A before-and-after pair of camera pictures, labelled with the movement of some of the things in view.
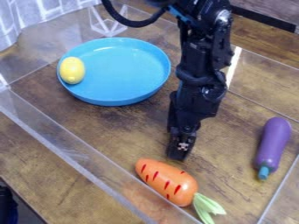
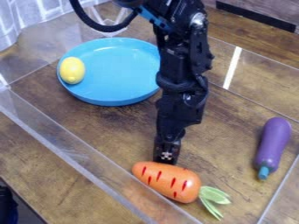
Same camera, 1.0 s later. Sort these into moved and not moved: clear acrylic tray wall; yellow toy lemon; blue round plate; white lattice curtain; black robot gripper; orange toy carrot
Moved: orange toy carrot; black robot gripper
Not moved: yellow toy lemon; white lattice curtain; clear acrylic tray wall; blue round plate
